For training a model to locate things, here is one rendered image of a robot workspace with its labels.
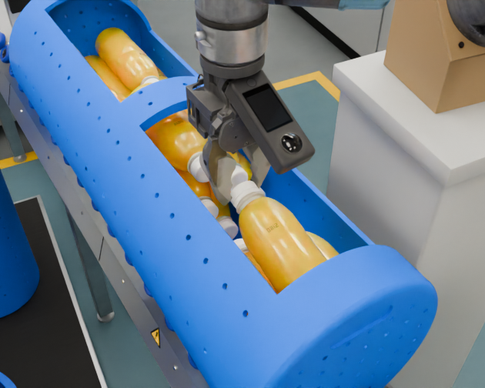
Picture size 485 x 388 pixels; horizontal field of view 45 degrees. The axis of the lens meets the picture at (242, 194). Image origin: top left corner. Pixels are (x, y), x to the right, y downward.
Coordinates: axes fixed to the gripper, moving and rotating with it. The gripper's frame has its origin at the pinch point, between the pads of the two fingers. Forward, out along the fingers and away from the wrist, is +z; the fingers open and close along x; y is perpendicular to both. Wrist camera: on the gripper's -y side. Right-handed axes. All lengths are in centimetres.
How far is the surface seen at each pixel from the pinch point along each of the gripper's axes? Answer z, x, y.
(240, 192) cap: -1.8, 1.0, -1.2
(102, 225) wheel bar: 26.8, 11.7, 30.0
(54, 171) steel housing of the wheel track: 32, 13, 56
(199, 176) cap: 3.7, 1.3, 9.4
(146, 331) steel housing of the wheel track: 33.0, 13.5, 9.0
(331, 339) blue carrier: -1.2, 4.2, -23.7
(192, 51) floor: 120, -102, 216
